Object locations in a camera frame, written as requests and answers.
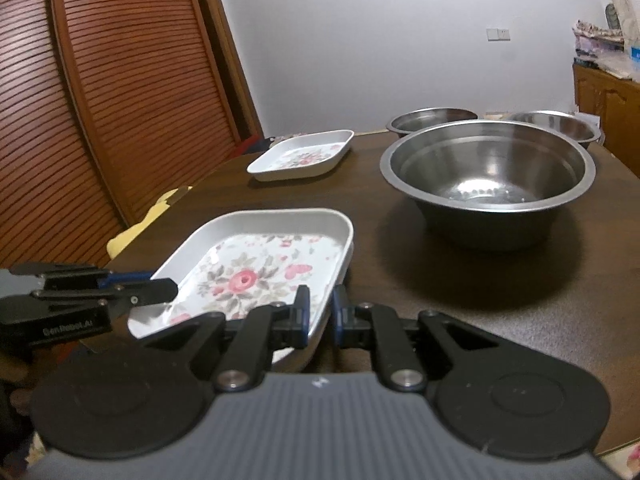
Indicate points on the small stainless steel bowl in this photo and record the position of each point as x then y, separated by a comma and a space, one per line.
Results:
560, 122
430, 117

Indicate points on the wooden door frame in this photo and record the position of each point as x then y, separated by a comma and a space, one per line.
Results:
225, 45

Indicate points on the white wall switch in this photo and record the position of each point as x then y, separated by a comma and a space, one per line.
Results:
498, 34

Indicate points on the floral bed blanket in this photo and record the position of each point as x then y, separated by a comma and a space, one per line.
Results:
285, 137

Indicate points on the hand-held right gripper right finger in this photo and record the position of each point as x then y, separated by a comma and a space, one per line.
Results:
340, 321

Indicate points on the grey slatted object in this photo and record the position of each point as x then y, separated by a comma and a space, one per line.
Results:
613, 17

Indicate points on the large stainless steel bowl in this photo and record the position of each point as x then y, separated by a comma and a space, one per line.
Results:
490, 175

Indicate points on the white floral rectangular plate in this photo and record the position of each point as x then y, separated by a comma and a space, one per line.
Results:
300, 157
250, 270

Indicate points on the wooden louvered door panel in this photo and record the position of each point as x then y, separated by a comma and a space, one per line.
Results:
145, 85
35, 135

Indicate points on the stack of folded fabrics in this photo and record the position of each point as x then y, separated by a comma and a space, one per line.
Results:
597, 40

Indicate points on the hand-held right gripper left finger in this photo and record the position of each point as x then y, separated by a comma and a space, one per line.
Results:
302, 316

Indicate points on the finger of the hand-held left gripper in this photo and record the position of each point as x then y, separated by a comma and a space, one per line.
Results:
130, 277
150, 292

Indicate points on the yellow cloth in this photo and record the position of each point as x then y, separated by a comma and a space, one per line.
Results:
135, 232

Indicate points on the long wooden cabinet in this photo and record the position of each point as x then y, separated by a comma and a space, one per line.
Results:
610, 110

